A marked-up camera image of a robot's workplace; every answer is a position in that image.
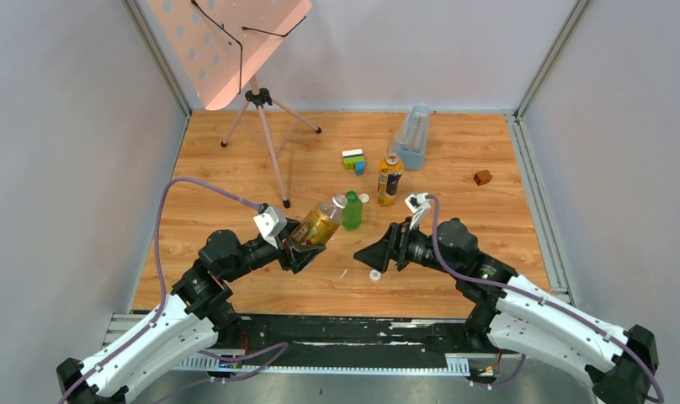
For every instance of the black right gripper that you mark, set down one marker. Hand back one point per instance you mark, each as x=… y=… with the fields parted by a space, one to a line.
x=379 y=253

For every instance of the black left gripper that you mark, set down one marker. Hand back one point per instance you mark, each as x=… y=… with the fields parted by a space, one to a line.
x=287 y=253

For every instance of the red yellow tea bottle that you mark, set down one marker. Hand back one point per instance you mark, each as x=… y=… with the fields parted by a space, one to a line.
x=320 y=224

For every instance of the green plastic bottle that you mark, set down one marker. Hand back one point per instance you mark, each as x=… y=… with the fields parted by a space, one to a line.
x=352 y=213

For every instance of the yellow blue milk tea bottle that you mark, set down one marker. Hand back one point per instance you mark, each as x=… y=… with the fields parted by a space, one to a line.
x=389 y=175

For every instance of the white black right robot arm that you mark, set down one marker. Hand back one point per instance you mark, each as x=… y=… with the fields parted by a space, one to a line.
x=513 y=314

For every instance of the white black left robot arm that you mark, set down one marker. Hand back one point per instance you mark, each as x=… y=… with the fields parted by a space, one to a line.
x=187 y=320

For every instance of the clear blue detergent bottle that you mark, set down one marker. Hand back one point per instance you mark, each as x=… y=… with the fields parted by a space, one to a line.
x=409 y=142

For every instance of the coloured toy brick stack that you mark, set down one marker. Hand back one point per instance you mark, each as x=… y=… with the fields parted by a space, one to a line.
x=354 y=160

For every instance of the brown small block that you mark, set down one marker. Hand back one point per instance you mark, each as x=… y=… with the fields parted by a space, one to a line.
x=482 y=177

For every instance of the pink music stand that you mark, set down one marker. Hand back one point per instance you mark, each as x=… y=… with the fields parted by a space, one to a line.
x=221 y=46

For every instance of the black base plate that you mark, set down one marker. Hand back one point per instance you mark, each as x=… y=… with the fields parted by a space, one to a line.
x=356 y=341

